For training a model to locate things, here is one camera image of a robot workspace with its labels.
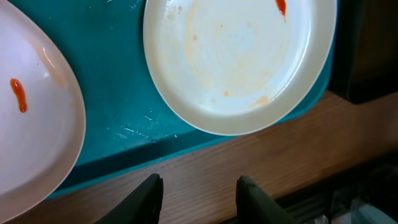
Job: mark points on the cream white plate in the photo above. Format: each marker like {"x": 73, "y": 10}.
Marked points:
{"x": 230, "y": 67}

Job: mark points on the pinkish white plate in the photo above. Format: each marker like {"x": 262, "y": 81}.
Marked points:
{"x": 43, "y": 117}

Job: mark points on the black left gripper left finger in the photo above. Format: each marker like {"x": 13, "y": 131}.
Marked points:
{"x": 141, "y": 206}

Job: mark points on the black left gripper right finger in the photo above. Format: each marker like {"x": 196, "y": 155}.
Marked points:
{"x": 255, "y": 206}

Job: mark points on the teal plastic tray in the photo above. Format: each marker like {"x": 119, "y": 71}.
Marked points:
{"x": 128, "y": 124}

